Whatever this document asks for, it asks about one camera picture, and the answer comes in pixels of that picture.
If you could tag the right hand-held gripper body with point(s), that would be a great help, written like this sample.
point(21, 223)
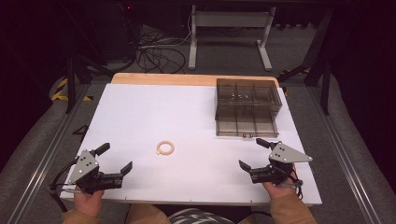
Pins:
point(281, 161)

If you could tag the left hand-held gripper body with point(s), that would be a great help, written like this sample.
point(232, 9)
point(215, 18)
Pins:
point(85, 174)

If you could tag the smoky transparent drawer cabinet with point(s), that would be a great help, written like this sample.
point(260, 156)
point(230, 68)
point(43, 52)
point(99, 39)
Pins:
point(249, 90)

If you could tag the person's left hand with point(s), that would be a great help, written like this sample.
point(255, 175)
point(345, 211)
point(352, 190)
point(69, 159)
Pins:
point(88, 202)

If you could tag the person's right hand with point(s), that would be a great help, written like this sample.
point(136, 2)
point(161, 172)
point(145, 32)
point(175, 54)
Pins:
point(278, 190)

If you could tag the person's tan trousers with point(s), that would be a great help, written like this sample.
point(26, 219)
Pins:
point(146, 214)

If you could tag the striped black white cloth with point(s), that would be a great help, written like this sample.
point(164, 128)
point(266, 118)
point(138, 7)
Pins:
point(199, 217)

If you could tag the white board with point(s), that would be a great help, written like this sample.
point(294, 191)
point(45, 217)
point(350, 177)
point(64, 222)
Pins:
point(186, 124)

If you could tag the yellow black hazard tape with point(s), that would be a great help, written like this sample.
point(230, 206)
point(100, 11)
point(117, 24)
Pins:
point(60, 90)

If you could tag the black tripod stand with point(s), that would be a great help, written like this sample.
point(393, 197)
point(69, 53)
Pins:
point(325, 81)
point(71, 81)

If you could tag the small black bracket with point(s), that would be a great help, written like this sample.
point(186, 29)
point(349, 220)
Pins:
point(81, 130)

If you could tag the aluminium rail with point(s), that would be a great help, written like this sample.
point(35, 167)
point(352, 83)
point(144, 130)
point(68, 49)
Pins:
point(345, 155)
point(43, 161)

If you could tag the white metal stand frame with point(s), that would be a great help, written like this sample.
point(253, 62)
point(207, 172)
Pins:
point(230, 19)

